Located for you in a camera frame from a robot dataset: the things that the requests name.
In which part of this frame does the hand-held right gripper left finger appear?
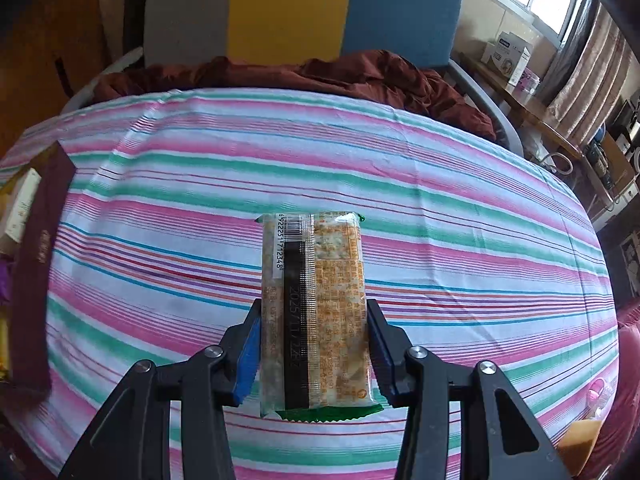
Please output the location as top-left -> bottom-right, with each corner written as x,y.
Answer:
57,299 -> 263,480

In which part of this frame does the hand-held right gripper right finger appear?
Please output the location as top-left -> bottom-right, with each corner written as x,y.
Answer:
366,299 -> 573,480

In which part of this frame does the clear cracker packet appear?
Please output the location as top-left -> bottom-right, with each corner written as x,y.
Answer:
255,212 -> 385,421

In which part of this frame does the gold tin box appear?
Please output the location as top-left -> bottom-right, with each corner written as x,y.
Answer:
0,140 -> 77,401

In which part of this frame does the striped bed sheet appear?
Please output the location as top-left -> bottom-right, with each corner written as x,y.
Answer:
0,87 -> 621,480

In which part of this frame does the black white printed poster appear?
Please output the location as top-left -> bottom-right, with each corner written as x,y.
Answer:
620,230 -> 640,296

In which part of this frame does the white small carton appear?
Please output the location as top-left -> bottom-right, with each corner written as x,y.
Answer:
0,167 -> 42,256

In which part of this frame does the maroon duvet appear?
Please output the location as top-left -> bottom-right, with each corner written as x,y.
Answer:
92,50 -> 497,142

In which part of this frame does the wooden side table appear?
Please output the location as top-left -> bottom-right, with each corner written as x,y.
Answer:
462,55 -> 586,158

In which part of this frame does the cardboard box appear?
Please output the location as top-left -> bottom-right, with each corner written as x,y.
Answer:
597,135 -> 636,186

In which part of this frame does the white blue label box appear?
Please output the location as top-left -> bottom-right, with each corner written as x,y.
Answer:
482,31 -> 533,86

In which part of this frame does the grey yellow blue headboard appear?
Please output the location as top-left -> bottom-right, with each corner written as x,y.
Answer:
144,0 -> 462,68

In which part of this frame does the pink patterned curtain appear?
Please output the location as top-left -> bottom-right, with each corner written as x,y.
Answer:
537,0 -> 636,148

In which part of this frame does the wooden wardrobe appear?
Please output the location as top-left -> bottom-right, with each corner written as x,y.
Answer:
0,0 -> 131,161

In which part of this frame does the white cable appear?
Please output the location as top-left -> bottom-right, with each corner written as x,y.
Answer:
537,152 -> 573,176

